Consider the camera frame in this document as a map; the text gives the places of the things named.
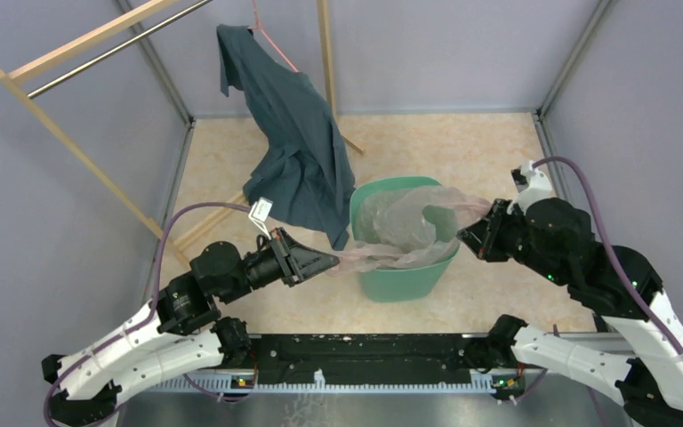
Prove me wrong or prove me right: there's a dark teal shirt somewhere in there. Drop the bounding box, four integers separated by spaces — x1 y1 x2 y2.
216 24 355 251

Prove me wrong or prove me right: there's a pink clothes hanger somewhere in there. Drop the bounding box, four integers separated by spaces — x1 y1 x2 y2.
248 0 300 73

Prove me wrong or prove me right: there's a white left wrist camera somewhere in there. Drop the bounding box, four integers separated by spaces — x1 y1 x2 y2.
248 197 273 240

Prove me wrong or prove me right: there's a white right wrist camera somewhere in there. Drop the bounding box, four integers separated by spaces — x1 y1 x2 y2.
508 161 554 214

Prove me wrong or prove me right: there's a pink plastic trash bag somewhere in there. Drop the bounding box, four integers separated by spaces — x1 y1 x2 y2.
329 185 491 276

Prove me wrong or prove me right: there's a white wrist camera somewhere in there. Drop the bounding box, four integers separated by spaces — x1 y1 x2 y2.
248 197 273 240
508 161 554 214

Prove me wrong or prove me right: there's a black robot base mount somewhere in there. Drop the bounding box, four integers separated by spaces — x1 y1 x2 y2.
194 333 546 387

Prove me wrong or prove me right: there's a green plastic trash bin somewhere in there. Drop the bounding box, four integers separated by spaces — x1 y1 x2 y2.
350 176 459 302

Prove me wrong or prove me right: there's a grey slotted cable duct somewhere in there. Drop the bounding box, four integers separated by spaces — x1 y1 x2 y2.
141 369 496 395

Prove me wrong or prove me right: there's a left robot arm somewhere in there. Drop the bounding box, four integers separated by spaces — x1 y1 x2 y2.
42 228 340 426

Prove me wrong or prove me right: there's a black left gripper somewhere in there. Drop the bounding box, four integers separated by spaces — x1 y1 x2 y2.
221 226 342 303

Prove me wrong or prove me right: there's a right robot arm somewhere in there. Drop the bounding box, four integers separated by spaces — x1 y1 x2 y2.
457 197 683 426

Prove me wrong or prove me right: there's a wooden clothes rack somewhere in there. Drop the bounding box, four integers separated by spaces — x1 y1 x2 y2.
0 0 366 270

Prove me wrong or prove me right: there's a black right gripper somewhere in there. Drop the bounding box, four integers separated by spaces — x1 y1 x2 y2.
456 197 567 286

